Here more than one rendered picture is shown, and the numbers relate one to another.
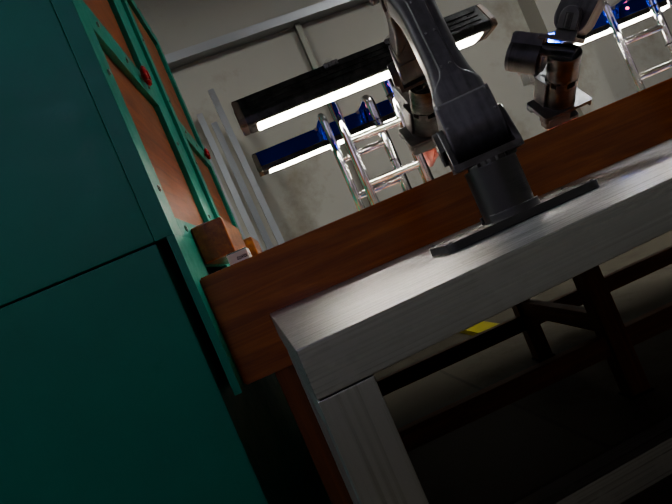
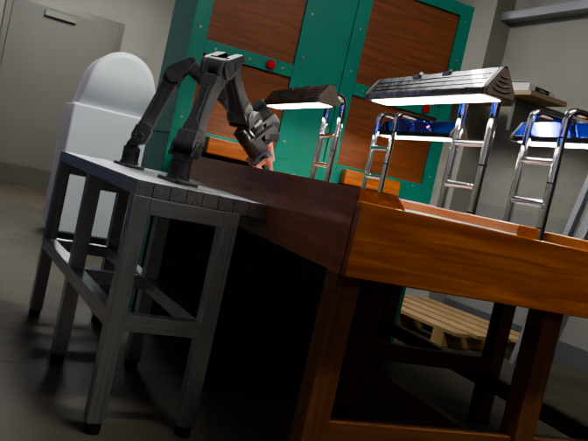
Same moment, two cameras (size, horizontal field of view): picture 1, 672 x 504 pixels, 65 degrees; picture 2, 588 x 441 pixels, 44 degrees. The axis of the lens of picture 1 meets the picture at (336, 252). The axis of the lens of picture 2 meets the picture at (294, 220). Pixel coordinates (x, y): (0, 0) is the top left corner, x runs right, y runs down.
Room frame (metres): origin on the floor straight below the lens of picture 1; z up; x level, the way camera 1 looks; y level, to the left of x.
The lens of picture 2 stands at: (0.41, -2.99, 0.75)
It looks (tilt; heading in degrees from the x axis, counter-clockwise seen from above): 3 degrees down; 72
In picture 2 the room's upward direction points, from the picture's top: 13 degrees clockwise
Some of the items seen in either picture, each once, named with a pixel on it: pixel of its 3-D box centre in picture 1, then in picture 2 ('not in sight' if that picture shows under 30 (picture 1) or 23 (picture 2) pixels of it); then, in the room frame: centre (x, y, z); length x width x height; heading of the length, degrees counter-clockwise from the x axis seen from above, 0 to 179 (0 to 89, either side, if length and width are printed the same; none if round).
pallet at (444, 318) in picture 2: not in sight; (438, 320); (2.91, 1.27, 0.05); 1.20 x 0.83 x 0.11; 100
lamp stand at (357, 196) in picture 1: (367, 174); (394, 166); (1.68, -0.19, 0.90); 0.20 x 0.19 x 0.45; 95
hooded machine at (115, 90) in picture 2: not in sight; (108, 149); (0.67, 2.56, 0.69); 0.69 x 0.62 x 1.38; 9
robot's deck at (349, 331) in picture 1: (593, 183); (217, 192); (0.92, -0.46, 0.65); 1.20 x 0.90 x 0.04; 100
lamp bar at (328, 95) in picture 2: (364, 66); (298, 96); (1.20, -0.22, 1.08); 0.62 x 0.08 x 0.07; 95
